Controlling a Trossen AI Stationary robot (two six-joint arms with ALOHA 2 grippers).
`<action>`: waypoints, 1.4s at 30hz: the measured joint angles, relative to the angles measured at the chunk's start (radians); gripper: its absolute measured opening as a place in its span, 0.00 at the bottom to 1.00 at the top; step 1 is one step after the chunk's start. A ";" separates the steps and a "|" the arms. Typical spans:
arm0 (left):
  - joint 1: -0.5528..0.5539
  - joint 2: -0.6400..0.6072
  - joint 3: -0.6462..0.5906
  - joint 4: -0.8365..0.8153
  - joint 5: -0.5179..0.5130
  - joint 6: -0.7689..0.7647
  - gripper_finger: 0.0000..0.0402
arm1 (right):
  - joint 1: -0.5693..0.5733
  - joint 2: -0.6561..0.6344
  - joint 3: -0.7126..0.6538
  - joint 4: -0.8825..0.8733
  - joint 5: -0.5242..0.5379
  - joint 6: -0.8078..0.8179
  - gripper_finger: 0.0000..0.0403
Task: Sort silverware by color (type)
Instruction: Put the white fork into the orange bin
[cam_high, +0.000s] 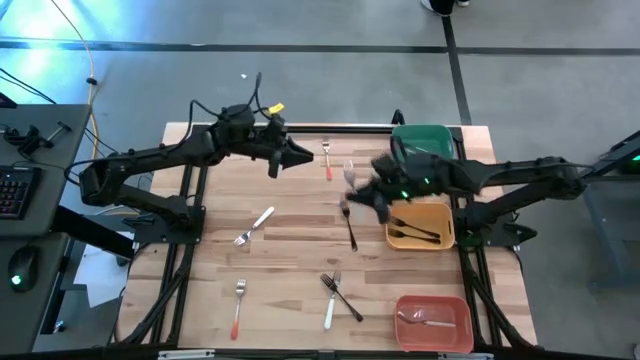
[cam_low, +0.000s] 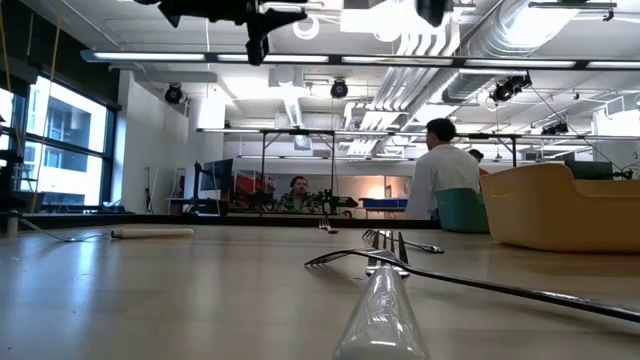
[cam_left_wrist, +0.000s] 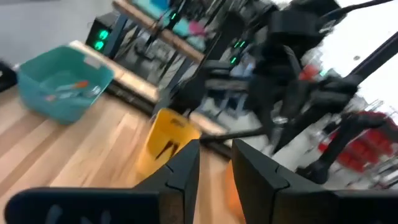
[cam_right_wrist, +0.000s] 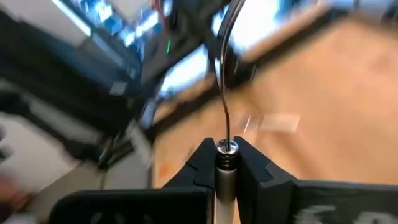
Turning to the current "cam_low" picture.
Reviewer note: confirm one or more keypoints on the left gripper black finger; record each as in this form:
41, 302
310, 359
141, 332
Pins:
285, 19

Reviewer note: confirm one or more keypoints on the black metal fork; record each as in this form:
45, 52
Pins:
600, 309
425, 246

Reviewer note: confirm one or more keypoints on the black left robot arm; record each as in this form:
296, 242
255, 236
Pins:
147, 2

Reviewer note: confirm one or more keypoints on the long ceiling light strip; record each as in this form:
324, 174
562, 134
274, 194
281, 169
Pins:
150, 56

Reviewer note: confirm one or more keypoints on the black ceiling spotlight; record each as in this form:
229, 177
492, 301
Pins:
339, 89
510, 89
173, 94
555, 129

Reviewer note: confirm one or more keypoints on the person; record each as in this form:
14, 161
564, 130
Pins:
440, 175
298, 200
479, 156

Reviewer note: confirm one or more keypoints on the dark computer monitor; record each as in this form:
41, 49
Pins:
217, 175

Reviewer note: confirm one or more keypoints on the large window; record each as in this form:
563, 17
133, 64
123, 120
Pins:
65, 125

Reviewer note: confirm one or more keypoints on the blue storage bin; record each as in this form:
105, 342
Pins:
385, 203

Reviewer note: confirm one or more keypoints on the green plastic bin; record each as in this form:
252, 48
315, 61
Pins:
460, 212

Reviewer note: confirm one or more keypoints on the yellow plastic bin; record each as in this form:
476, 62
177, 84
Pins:
540, 215

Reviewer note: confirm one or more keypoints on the white cylindrical stick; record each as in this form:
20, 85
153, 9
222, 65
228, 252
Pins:
150, 233

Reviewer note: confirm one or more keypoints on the silver ventilation duct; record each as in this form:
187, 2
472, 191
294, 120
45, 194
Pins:
500, 40

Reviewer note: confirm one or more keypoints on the black metal rig frame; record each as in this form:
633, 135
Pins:
263, 160

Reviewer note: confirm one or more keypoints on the black aluminium table frame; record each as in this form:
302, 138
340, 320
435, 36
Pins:
200, 220

